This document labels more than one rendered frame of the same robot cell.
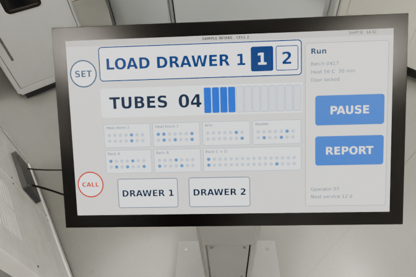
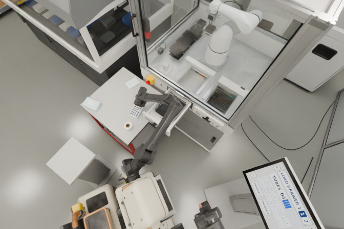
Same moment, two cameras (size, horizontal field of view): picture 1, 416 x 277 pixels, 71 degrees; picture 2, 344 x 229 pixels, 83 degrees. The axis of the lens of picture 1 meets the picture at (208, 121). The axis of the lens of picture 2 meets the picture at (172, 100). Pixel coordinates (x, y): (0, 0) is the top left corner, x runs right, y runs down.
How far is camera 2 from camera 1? 1.11 m
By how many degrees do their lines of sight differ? 42
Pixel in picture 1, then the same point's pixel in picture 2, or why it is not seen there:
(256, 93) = (293, 213)
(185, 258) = (239, 182)
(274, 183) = (273, 221)
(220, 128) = (279, 205)
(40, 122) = not seen: hidden behind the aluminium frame
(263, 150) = (279, 217)
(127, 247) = (233, 157)
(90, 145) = (261, 173)
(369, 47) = not seen: outside the picture
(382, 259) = not seen: outside the picture
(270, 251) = (256, 220)
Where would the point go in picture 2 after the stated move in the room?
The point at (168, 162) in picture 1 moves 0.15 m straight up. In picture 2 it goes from (266, 192) to (278, 191)
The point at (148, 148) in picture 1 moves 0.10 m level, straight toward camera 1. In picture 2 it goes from (267, 187) to (257, 197)
